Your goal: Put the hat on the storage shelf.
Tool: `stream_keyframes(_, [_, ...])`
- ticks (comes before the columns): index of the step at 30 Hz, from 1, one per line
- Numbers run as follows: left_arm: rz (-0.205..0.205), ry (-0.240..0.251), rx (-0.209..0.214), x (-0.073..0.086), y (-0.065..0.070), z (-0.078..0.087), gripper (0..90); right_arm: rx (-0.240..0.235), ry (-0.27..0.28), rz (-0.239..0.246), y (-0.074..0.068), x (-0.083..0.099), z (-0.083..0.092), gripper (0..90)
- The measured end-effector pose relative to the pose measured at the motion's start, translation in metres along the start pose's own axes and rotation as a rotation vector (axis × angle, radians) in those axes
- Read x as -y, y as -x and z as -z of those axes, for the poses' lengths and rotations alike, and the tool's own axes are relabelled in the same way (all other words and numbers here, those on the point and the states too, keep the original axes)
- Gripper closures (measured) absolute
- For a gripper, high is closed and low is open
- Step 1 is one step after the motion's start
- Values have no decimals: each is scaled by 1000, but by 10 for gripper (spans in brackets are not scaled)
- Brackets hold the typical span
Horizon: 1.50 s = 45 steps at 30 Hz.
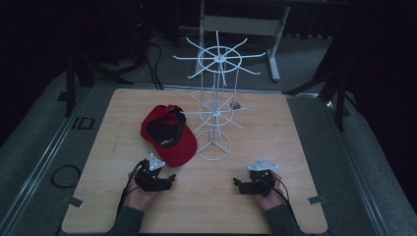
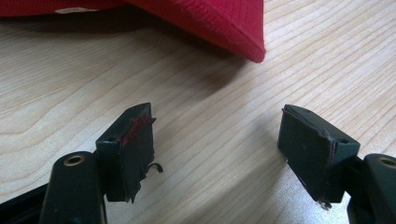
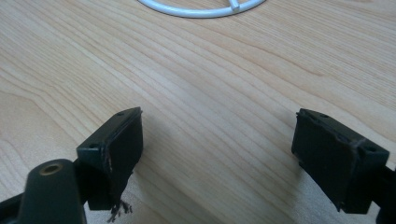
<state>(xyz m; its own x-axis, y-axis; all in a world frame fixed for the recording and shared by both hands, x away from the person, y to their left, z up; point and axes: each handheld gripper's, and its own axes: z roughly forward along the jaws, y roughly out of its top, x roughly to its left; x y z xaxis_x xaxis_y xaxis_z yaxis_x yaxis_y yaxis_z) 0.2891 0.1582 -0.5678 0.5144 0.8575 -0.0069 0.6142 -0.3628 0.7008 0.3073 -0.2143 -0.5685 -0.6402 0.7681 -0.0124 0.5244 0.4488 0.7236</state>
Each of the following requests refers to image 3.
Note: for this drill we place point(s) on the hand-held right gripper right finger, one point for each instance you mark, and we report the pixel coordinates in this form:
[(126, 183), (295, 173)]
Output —
[(330, 155)]

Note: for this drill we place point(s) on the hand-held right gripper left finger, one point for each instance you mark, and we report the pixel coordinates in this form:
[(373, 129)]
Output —
[(120, 146)]

